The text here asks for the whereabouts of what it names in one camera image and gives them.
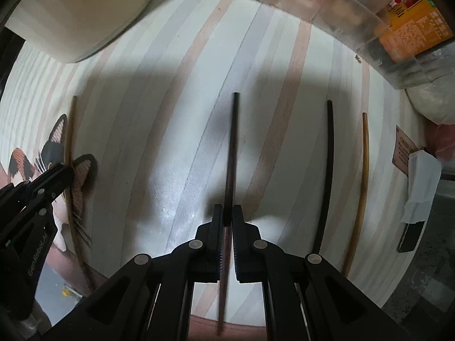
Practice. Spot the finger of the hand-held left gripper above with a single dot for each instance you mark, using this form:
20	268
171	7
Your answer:
53	179

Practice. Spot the large clear plastic bag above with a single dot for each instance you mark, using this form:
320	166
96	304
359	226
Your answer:
430	103

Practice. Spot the white paper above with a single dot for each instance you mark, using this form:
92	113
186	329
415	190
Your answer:
421	184

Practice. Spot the cream ribbed utensil holder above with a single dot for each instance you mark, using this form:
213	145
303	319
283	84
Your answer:
89	7

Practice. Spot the black phone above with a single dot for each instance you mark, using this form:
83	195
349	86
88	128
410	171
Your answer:
410	238

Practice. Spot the brown bamboo chopstick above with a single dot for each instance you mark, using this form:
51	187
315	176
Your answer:
366	156
70	138

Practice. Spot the dark reddish brown chopstick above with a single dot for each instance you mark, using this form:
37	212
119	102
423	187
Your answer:
233	142

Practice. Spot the black chopstick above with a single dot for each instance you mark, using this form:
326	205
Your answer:
331	149

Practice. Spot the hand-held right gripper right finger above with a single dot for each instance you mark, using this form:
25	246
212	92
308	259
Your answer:
245	255

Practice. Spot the striped cat print table mat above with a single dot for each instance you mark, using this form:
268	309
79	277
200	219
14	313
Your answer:
160	113

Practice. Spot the dark sauce bottle orange label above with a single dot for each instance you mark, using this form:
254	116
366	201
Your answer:
412	28

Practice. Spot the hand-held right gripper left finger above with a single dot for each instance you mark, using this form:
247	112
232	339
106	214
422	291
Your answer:
213	255

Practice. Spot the brown card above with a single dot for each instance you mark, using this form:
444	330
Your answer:
401	149

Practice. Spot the clear plastic organizer tray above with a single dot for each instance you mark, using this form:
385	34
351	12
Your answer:
341	14

